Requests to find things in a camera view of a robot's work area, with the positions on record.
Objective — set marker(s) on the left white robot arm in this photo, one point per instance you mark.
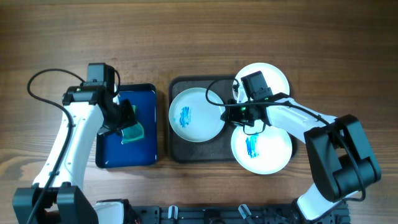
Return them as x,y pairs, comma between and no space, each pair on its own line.
56,195

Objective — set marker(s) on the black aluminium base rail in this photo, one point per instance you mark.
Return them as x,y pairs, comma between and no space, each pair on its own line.
217,214

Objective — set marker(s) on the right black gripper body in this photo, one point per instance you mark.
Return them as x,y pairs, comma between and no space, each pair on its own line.
232,115

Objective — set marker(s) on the blue water tray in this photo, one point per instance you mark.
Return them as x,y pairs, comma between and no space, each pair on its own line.
111,152

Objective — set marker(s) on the dark brown serving tray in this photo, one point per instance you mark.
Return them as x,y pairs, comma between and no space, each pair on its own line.
217,149

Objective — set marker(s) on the white plate blue stain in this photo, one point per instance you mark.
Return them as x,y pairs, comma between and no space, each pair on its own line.
195,115

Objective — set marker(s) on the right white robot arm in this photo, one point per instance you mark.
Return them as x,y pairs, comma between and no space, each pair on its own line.
341,159

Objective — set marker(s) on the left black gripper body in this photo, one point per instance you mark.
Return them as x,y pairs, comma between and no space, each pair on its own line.
121,117

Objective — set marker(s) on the green sponge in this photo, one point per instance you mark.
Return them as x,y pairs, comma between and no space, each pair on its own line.
132,130

